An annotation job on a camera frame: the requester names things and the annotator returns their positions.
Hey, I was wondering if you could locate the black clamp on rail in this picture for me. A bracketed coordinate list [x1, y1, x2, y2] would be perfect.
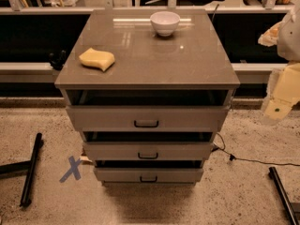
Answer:
[49, 50, 67, 70]

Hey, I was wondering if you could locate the grey drawer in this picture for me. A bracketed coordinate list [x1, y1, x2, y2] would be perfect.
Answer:
[82, 142, 213, 161]
[67, 106, 229, 132]
[94, 168, 203, 183]

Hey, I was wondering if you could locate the black metal stand right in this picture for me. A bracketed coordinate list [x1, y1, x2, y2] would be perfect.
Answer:
[269, 167, 300, 225]

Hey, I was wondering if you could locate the grey drawer cabinet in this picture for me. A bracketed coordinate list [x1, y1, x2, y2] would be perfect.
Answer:
[54, 8, 241, 187]

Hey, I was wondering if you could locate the white ceramic bowl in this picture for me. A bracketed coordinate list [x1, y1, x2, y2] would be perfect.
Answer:
[150, 11, 180, 37]

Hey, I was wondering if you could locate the black power cable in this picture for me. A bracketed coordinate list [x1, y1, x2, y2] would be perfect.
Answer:
[211, 132, 300, 167]

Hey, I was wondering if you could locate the grey top drawer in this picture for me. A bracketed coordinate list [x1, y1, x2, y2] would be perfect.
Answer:
[67, 106, 229, 132]

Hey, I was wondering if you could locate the yellow sponge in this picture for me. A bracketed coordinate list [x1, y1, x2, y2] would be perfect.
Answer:
[79, 48, 115, 71]

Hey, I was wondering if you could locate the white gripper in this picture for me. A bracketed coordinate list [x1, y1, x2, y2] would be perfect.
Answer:
[258, 7, 300, 125]

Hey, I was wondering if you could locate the blue tape cross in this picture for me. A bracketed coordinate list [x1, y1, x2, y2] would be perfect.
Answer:
[59, 156, 82, 183]

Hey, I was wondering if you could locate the grey bottom drawer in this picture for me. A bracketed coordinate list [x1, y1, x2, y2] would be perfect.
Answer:
[94, 168, 203, 183]

